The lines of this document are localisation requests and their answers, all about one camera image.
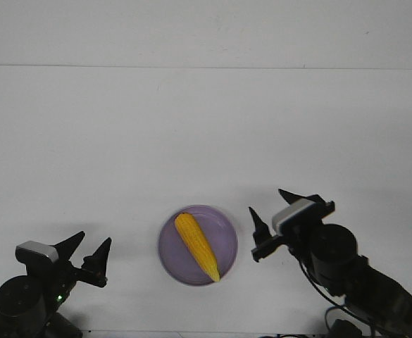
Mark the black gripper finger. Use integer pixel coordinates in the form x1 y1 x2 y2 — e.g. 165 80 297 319
249 207 272 249
51 231 85 263
278 189 327 205
82 237 112 277

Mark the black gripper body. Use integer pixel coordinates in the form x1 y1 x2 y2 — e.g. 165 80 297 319
25 258 107 292
251 201 335 262

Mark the yellow corn cob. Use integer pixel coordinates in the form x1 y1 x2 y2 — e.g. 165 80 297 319
175 213 221 282

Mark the purple round plate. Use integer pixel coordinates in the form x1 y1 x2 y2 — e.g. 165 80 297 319
158 205 238 287

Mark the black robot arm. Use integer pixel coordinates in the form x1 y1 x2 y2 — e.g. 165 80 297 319
0 231 112 337
249 189 412 337

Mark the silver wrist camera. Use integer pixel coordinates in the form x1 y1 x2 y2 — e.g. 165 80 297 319
15 241 59 264
272 199 317 236

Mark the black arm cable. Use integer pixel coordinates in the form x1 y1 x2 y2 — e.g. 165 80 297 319
296 256 379 338

